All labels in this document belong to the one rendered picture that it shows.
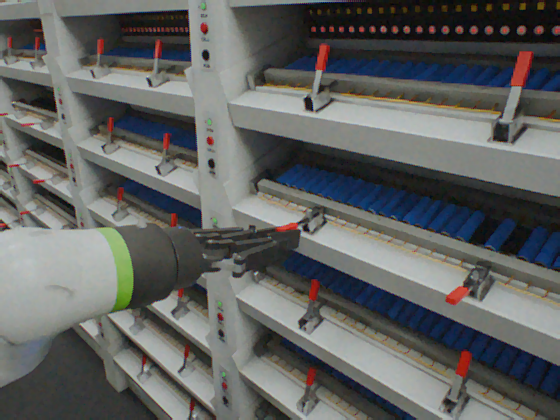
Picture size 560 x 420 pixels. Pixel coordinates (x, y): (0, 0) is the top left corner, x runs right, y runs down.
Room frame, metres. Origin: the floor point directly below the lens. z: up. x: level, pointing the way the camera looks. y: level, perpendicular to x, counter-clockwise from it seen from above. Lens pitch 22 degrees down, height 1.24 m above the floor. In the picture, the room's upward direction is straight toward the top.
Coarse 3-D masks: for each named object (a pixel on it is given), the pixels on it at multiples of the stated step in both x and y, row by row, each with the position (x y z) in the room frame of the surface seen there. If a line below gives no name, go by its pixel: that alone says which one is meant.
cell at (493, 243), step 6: (504, 222) 0.56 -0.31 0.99; (510, 222) 0.56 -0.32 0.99; (498, 228) 0.55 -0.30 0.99; (504, 228) 0.55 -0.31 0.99; (510, 228) 0.55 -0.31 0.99; (498, 234) 0.54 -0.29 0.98; (504, 234) 0.54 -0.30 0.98; (492, 240) 0.53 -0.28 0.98; (498, 240) 0.53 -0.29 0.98; (504, 240) 0.53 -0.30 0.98; (486, 246) 0.53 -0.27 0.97; (492, 246) 0.52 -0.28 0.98; (498, 246) 0.52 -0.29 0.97
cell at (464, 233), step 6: (474, 216) 0.58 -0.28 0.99; (480, 216) 0.58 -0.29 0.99; (468, 222) 0.57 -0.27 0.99; (474, 222) 0.57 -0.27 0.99; (480, 222) 0.58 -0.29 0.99; (462, 228) 0.57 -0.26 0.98; (468, 228) 0.56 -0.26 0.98; (474, 228) 0.57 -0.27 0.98; (456, 234) 0.56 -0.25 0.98; (462, 234) 0.55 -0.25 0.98; (468, 234) 0.56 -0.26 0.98; (468, 240) 0.55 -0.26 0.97
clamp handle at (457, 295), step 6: (474, 276) 0.47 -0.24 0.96; (468, 282) 0.46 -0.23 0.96; (474, 282) 0.46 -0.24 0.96; (456, 288) 0.44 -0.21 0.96; (462, 288) 0.44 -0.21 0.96; (468, 288) 0.45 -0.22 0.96; (450, 294) 0.43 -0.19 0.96; (456, 294) 0.43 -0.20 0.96; (462, 294) 0.43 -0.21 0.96; (450, 300) 0.42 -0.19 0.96; (456, 300) 0.42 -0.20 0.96
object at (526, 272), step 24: (264, 192) 0.79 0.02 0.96; (288, 192) 0.74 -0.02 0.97; (336, 216) 0.67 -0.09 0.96; (360, 216) 0.63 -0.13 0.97; (408, 240) 0.58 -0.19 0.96; (432, 240) 0.55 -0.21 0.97; (456, 240) 0.54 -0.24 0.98; (504, 264) 0.48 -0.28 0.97; (528, 264) 0.47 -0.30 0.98; (528, 288) 0.45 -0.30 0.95; (552, 288) 0.45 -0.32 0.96
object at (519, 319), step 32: (288, 160) 0.88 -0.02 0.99; (384, 160) 0.75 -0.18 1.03; (256, 192) 0.79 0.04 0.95; (512, 192) 0.60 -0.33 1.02; (256, 224) 0.74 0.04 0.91; (320, 256) 0.64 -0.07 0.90; (352, 256) 0.58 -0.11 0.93; (384, 256) 0.57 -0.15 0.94; (416, 256) 0.56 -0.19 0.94; (512, 256) 0.52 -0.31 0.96; (384, 288) 0.56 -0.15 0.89; (416, 288) 0.51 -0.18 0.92; (448, 288) 0.49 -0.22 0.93; (480, 320) 0.46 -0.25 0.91; (512, 320) 0.43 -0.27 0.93; (544, 320) 0.42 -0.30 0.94; (544, 352) 0.41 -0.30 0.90
